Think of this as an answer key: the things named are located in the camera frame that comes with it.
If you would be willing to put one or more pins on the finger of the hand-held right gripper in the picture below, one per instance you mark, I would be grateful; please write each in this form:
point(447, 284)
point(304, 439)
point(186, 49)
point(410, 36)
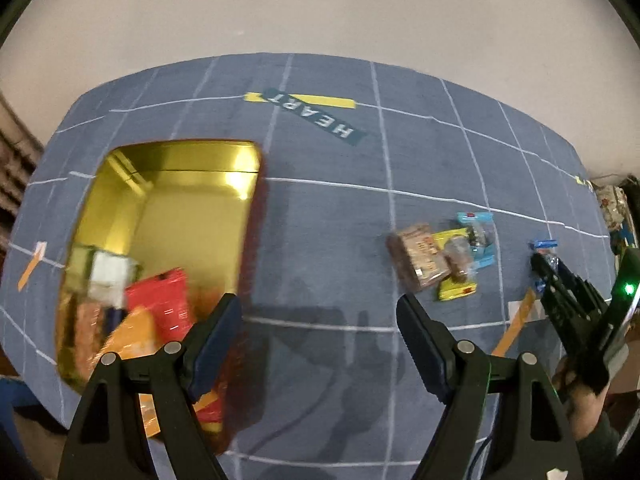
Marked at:
point(585, 290)
point(552, 300)

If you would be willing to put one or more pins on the red snack packet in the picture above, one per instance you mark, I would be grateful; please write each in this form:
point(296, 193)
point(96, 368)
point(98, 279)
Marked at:
point(160, 300)

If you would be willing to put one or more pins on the dark blue snack packet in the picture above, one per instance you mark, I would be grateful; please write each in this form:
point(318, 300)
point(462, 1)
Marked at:
point(545, 246)

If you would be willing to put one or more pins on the person's right forearm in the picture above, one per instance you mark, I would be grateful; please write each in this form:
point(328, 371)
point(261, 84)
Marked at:
point(605, 445)

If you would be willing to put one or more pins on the yellow snack packet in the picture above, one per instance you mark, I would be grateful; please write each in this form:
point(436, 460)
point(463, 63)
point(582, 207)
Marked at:
point(457, 291)

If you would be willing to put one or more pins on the blue fabric item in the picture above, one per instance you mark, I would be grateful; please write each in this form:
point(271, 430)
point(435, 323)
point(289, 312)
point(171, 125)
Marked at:
point(25, 395)

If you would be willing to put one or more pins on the brown snack bar packet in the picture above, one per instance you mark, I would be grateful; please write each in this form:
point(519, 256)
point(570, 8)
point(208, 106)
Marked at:
point(417, 255)

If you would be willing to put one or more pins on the person's right hand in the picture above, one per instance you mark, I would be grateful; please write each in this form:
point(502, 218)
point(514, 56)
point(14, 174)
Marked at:
point(585, 410)

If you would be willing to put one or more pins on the floral patterned cloth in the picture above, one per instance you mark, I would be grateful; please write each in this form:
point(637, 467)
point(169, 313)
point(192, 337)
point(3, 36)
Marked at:
point(612, 205)

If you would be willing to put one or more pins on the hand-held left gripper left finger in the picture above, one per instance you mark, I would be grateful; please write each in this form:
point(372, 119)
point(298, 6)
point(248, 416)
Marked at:
point(217, 355)

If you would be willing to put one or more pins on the blue and white box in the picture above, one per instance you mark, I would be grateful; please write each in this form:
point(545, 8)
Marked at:
point(110, 272)

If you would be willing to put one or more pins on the clear twisted dough snack packet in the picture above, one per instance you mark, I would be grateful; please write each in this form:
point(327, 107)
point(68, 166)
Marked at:
point(87, 325)

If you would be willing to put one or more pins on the blue grid tablecloth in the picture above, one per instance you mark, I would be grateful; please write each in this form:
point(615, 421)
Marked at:
point(325, 240)

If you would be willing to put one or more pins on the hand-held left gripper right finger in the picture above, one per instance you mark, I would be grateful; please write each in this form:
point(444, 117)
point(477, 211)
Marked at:
point(422, 355)

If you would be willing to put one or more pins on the orange snack packet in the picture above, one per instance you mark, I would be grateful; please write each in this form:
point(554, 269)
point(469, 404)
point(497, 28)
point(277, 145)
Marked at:
point(132, 332)

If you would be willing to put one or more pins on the gold metal tin box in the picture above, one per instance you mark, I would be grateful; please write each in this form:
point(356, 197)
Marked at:
point(200, 210)

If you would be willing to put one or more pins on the light blue snack packet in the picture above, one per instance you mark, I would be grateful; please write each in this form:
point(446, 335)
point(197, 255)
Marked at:
point(472, 217)

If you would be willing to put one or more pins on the clear dark snack packet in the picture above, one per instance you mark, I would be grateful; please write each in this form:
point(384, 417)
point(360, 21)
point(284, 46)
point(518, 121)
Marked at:
point(457, 260)

